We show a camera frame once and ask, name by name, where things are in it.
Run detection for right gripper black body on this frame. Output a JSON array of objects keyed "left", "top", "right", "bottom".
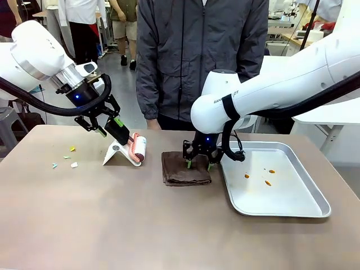
[{"left": 192, "top": 131, "right": 220, "bottom": 154}]

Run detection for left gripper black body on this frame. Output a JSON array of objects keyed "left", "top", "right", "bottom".
[{"left": 65, "top": 83, "right": 113, "bottom": 115}]

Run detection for brown cloth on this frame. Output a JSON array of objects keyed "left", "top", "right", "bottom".
[{"left": 161, "top": 151, "right": 212, "bottom": 187}]

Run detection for pink-handled lint roller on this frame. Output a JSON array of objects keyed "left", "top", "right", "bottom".
[{"left": 104, "top": 119, "right": 149, "bottom": 164}]

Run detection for person's right forearm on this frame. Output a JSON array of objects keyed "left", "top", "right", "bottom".
[{"left": 136, "top": 64, "right": 161, "bottom": 122}]

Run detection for person's right hand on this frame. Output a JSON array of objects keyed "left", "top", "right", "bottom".
[{"left": 146, "top": 118, "right": 162, "bottom": 131}]

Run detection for white lint roller stand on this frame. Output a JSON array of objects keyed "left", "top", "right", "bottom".
[{"left": 102, "top": 140, "right": 143, "bottom": 168}]

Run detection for dark brown bag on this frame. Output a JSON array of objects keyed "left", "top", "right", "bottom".
[{"left": 7, "top": 98, "right": 46, "bottom": 133}]

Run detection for bystander white shirt black trousers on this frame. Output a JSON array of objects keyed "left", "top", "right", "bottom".
[{"left": 58, "top": 0, "right": 100, "bottom": 66}]

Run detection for silver metal tray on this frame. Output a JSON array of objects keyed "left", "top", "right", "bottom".
[{"left": 220, "top": 141, "right": 332, "bottom": 219}]

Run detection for gray plastic stool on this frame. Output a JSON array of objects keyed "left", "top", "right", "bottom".
[{"left": 0, "top": 106, "right": 29, "bottom": 151}]

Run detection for bystander olive shirt beige shorts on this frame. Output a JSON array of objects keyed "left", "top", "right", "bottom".
[{"left": 109, "top": 0, "right": 139, "bottom": 71}]

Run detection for person in gray jacket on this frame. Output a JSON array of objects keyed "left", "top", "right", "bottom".
[{"left": 136, "top": 0, "right": 269, "bottom": 132}]

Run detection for bystander in dark red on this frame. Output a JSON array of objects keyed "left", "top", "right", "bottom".
[{"left": 0, "top": 0, "right": 23, "bottom": 39}]

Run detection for white side table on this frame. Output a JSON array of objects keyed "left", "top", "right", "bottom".
[{"left": 263, "top": 55, "right": 360, "bottom": 154}]

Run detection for red cloth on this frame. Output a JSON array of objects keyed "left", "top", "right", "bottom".
[{"left": 319, "top": 20, "right": 337, "bottom": 32}]

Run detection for left wrist camera housing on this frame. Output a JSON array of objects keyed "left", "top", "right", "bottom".
[{"left": 74, "top": 62, "right": 98, "bottom": 78}]

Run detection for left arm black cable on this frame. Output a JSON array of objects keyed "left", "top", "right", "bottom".
[{"left": 0, "top": 73, "right": 113, "bottom": 116}]

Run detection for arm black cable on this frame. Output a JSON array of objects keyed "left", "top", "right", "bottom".
[
  {"left": 0, "top": 73, "right": 113, "bottom": 116},
  {"left": 220, "top": 77, "right": 360, "bottom": 163}
]

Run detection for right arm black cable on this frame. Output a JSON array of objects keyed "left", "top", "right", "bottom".
[{"left": 220, "top": 77, "right": 360, "bottom": 163}]

